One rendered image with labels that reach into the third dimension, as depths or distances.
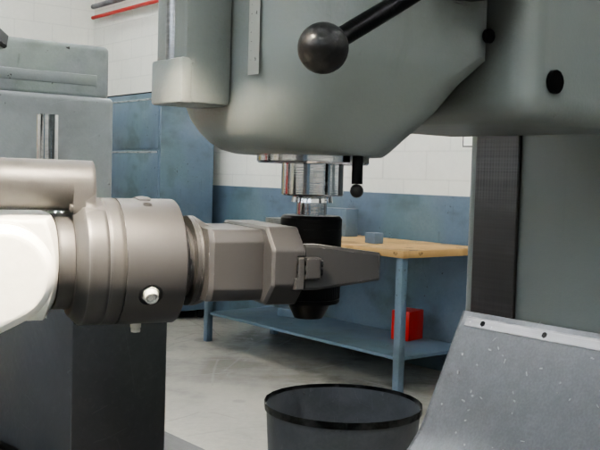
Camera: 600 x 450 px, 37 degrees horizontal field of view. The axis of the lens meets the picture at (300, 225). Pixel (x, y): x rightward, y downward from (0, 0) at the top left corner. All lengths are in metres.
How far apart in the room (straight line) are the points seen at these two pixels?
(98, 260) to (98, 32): 10.03
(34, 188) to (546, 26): 0.38
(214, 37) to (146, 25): 9.03
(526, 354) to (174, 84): 0.54
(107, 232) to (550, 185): 0.54
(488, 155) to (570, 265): 0.16
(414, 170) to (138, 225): 5.86
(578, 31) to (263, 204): 7.07
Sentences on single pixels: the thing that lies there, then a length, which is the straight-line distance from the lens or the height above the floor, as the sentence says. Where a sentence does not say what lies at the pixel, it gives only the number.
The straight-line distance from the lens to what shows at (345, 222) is 6.46.
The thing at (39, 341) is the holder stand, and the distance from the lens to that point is 1.00.
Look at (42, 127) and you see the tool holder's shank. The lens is 1.09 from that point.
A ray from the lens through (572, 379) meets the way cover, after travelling 0.96.
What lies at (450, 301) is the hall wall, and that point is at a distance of 6.22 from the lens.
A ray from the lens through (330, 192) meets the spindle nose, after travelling 0.67.
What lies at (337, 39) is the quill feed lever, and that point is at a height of 1.37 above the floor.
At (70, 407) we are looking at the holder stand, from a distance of 0.96.
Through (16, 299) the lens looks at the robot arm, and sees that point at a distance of 0.58.
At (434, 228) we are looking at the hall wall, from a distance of 6.29.
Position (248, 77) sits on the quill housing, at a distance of 0.61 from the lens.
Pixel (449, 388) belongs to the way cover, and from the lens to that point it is 1.04.
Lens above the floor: 1.29
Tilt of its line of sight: 3 degrees down
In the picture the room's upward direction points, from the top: 2 degrees clockwise
